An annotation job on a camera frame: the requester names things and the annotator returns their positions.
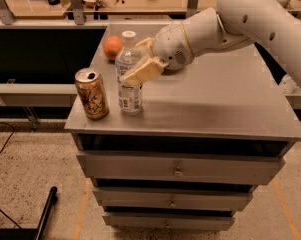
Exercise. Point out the clear plastic water bottle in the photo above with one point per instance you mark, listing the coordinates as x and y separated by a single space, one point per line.
130 98

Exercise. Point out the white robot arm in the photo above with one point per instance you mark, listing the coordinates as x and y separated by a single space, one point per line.
232 25

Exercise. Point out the black metal stand leg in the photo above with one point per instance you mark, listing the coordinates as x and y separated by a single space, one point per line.
32 233

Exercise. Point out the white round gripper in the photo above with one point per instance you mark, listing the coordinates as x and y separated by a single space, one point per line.
171 46

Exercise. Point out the orange drink can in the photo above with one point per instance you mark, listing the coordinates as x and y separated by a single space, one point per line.
90 88

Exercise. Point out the orange fruit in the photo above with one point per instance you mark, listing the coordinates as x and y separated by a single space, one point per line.
112 46

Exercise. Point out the grey drawer cabinet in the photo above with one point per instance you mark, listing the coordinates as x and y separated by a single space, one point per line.
206 137

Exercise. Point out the grey metal railing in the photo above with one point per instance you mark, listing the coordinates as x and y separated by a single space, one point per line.
40 14

